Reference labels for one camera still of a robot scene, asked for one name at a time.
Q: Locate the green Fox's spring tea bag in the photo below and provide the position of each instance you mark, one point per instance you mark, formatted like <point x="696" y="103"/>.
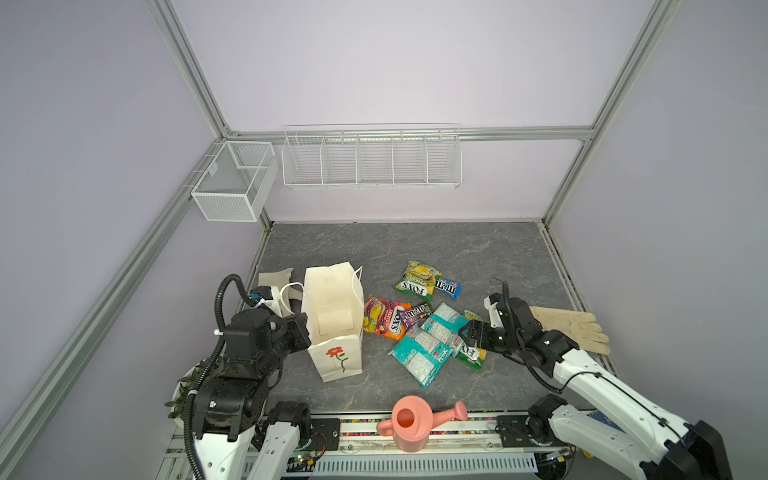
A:
<point x="474" y="357"/>

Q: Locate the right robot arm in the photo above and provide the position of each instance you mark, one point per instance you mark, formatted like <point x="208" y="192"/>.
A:
<point x="587" y="406"/>

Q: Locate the beige work glove right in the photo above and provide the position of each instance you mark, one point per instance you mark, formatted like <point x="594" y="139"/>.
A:
<point x="582" y="327"/>

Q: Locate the white vented rail cover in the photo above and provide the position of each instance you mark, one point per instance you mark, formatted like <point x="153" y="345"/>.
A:
<point x="417" y="466"/>

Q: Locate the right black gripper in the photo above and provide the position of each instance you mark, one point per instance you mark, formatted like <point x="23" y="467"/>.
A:
<point x="484" y="328"/>

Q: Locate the small potted plant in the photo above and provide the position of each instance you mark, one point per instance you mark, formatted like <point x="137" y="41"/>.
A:
<point x="176" y="404"/>

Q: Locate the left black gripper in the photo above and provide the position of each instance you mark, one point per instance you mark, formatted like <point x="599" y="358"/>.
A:
<point x="295" y="324"/>

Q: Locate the brown M&M's packet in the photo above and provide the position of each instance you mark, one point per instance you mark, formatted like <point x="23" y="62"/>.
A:
<point x="416" y="315"/>

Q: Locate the white mesh box basket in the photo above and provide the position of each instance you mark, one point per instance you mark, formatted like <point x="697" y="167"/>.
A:
<point x="236" y="183"/>

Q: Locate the white paper gift bag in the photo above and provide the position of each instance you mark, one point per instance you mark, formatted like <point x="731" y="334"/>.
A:
<point x="332" y="299"/>

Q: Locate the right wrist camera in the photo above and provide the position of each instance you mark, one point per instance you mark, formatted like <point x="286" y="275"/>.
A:
<point x="494" y="304"/>

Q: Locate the white wire shelf basket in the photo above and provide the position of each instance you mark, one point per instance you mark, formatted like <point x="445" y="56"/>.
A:
<point x="372" y="156"/>

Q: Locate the blue M&M's packet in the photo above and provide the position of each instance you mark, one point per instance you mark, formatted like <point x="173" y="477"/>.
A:
<point x="450" y="287"/>

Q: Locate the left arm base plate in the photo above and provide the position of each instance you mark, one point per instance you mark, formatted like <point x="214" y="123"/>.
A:
<point x="324" y="435"/>

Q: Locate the green Fox's candy bag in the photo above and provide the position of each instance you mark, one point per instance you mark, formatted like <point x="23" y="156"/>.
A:
<point x="419" y="279"/>

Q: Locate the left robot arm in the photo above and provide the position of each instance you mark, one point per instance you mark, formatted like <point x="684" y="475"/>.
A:
<point x="223" y="406"/>

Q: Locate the pink watering can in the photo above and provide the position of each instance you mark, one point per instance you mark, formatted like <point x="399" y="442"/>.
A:
<point x="412" y="420"/>

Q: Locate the teal snack pack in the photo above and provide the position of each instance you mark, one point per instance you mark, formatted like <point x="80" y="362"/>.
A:
<point x="444" y="324"/>
<point x="422" y="355"/>

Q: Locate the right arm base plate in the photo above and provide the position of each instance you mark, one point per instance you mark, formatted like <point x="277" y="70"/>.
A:
<point x="514" y="432"/>

